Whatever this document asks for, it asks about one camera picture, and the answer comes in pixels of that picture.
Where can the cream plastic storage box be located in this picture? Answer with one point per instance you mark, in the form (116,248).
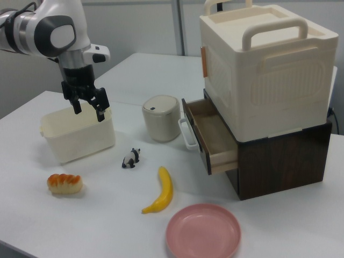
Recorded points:
(268,88)

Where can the toy bread with orange glaze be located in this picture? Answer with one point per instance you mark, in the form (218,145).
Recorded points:
(65,185)

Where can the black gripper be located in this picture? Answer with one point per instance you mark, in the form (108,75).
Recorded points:
(78,78)

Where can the pink plastic plate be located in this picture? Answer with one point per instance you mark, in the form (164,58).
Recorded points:
(203,233)

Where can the dark wooden cabinet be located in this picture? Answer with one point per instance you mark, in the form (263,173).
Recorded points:
(282,166)

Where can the orange box latch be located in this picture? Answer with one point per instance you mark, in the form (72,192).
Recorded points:
(204,61)

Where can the small panda figurine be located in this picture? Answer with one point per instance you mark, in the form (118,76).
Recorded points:
(130,159)

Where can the white plastic box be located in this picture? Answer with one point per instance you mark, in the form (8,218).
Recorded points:
(83,139)

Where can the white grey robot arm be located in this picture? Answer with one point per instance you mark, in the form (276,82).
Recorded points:
(40,29)

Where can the yellow toy banana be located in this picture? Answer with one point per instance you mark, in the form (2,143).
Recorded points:
(165,193)

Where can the small beige lidded bin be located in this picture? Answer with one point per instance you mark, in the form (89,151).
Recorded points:
(161,121)

